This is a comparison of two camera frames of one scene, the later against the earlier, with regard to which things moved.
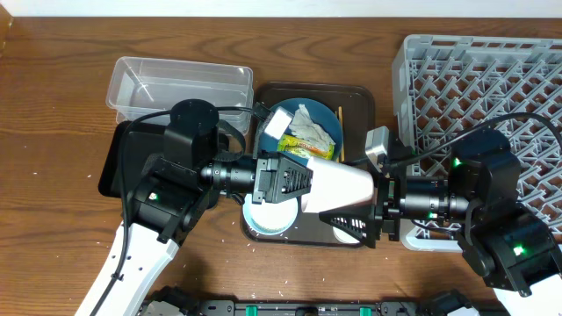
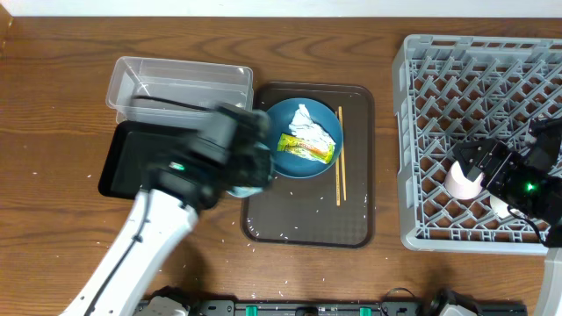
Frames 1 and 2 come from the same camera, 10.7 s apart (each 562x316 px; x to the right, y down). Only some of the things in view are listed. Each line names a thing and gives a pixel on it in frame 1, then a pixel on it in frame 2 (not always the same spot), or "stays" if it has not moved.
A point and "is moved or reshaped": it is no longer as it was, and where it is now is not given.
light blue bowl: [267, 218] is moved or reshaped
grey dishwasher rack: [449, 87] stays
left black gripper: [269, 177] → [267, 164]
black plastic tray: [144, 140] stays
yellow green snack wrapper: [320, 151] stays
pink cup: [335, 186] is moved or reshaped
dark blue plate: [322, 118] stays
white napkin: [304, 127] stays
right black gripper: [389, 204] → [495, 174]
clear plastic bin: [147, 87] stays
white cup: [344, 236] is moved or reshaped
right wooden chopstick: [341, 125] stays
